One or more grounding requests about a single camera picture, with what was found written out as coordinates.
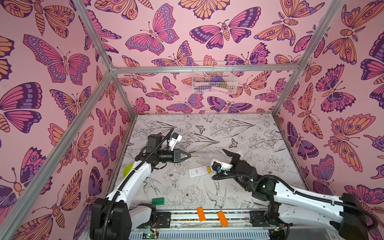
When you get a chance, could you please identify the white wire basket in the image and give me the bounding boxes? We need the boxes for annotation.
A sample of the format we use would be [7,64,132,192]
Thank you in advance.
[191,64,238,95]

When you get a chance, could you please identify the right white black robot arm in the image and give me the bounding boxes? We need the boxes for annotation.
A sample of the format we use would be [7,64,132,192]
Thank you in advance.
[212,150,379,240]

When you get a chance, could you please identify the white remote control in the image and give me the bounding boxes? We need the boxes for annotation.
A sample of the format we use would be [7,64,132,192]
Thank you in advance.
[189,166,213,178]

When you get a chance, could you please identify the green toy brick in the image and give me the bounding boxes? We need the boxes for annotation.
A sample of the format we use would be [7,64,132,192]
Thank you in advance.
[152,198,165,206]

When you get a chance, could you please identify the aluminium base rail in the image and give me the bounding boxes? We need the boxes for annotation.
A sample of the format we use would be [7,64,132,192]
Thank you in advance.
[80,209,340,240]

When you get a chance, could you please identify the right orange toy brick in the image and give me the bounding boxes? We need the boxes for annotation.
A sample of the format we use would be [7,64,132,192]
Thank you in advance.
[217,211,229,228]

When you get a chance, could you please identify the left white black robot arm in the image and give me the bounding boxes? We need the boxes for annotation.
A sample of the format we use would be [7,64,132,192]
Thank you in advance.
[89,130,191,240]

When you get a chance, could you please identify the left orange toy brick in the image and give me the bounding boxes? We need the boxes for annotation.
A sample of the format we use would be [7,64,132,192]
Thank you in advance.
[197,207,206,222]

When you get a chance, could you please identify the orange toy brick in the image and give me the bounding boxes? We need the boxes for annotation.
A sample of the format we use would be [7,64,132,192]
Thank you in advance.
[197,207,206,222]
[217,211,229,228]

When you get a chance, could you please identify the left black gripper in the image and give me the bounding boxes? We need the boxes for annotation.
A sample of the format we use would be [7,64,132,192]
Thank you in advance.
[155,149,190,165]

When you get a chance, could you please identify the lime green round object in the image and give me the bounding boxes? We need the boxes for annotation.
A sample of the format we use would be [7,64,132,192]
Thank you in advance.
[123,163,134,178]

